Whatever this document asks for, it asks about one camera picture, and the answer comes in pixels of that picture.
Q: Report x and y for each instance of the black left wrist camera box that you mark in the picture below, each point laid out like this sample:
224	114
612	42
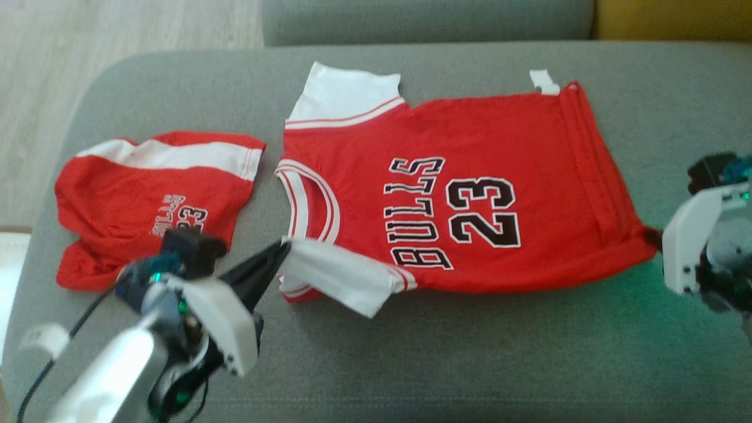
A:
194	249

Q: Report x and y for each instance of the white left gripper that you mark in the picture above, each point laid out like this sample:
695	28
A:
229	329

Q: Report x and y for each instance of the grey sofa chaise cushion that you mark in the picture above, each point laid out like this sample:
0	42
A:
470	364

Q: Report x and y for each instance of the grey sofa seat cushion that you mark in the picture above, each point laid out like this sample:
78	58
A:
423	20

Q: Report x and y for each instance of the white laundry basket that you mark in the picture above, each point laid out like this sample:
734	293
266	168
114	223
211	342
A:
12	282

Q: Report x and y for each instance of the red Bulls 23 jersey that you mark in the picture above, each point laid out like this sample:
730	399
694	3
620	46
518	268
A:
529	147

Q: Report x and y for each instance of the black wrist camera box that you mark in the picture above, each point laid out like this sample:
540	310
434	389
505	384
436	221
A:
711	170
194	249

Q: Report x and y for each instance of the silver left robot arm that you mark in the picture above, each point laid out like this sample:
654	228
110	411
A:
111	382

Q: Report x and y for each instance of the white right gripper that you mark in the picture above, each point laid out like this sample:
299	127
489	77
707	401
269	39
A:
684	247

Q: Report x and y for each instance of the yellow sofa back cushion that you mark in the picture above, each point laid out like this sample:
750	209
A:
675	17

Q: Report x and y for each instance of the red white-striped shorts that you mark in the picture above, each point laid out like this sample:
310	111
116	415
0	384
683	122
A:
117	200

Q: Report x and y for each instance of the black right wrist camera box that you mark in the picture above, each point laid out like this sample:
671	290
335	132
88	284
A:
711	170

